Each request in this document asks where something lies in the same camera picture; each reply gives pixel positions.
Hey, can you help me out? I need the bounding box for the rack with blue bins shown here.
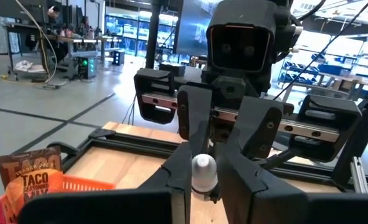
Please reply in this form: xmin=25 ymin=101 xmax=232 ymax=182
xmin=276 ymin=52 xmax=368 ymax=94

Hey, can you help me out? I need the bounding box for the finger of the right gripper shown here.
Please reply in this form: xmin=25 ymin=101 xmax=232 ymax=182
xmin=176 ymin=83 xmax=215 ymax=156
xmin=216 ymin=95 xmax=285 ymax=169

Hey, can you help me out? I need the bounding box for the computer tower green light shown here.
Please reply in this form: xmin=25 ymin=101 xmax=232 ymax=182
xmin=77 ymin=55 xmax=98 ymax=80

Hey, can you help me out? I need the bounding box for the wooden desk with clutter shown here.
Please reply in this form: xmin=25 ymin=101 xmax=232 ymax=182
xmin=4 ymin=23 xmax=124 ymax=82

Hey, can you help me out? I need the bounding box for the large dark screen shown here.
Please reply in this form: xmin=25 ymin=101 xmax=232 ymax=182
xmin=172 ymin=0 xmax=224 ymax=57

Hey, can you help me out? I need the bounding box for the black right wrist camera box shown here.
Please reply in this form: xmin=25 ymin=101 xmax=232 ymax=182
xmin=205 ymin=0 xmax=296 ymax=74

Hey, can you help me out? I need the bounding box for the silver mounting bracket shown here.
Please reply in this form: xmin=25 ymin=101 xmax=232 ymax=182
xmin=349 ymin=156 xmax=368 ymax=194

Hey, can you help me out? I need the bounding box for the black dropper bottle white cap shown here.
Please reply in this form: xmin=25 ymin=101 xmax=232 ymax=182
xmin=191 ymin=153 xmax=219 ymax=203

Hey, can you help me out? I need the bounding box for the black pole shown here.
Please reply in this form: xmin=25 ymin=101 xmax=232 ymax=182
xmin=144 ymin=0 xmax=163 ymax=70

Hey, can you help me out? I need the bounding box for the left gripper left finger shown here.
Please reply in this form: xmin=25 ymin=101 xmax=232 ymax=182
xmin=17 ymin=141 xmax=193 ymax=224

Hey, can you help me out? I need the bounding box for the brown taco seasoning packet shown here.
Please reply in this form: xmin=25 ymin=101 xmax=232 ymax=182
xmin=0 ymin=145 xmax=63 ymax=189

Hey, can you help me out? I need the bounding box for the orange plastic basket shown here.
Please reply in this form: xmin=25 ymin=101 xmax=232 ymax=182
xmin=0 ymin=173 xmax=116 ymax=224

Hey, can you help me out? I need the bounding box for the orange taco seasoning packet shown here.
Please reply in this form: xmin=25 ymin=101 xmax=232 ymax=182
xmin=4 ymin=169 xmax=64 ymax=215

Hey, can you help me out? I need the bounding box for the person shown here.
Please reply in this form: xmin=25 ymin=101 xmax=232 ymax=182
xmin=43 ymin=4 xmax=71 ymax=63

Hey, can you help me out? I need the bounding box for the yellow cable with black plug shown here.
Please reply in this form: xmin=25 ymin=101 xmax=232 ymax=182
xmin=1 ymin=0 xmax=60 ymax=90

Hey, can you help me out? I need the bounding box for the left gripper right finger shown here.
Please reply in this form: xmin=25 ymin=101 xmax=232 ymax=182
xmin=216 ymin=141 xmax=368 ymax=224

